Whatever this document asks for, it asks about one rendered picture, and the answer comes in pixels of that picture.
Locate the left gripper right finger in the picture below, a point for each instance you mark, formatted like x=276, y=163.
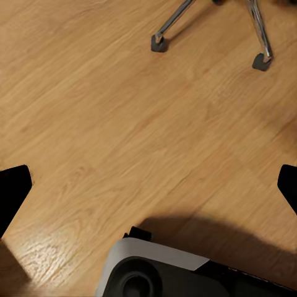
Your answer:
x=287, y=183

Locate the swivel chair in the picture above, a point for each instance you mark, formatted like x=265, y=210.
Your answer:
x=262, y=60

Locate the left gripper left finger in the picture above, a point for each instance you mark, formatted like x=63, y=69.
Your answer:
x=15, y=184

